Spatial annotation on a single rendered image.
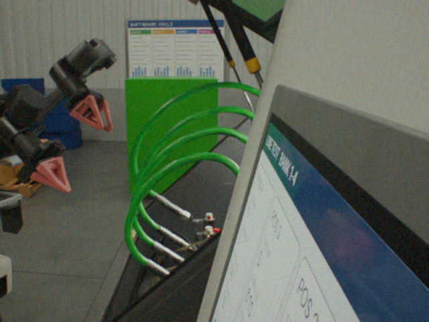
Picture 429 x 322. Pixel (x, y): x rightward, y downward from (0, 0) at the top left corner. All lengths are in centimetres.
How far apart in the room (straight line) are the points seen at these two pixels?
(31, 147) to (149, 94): 335
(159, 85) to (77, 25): 413
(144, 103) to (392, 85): 404
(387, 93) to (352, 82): 4
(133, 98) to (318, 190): 402
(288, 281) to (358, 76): 11
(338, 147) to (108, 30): 763
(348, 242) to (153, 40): 735
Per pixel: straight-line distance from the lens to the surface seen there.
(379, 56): 20
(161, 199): 96
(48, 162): 87
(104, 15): 784
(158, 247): 82
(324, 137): 22
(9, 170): 509
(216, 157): 67
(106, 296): 98
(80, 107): 97
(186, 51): 735
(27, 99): 85
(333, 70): 26
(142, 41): 753
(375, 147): 16
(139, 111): 420
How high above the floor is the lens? 146
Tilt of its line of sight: 14 degrees down
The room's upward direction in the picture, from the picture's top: straight up
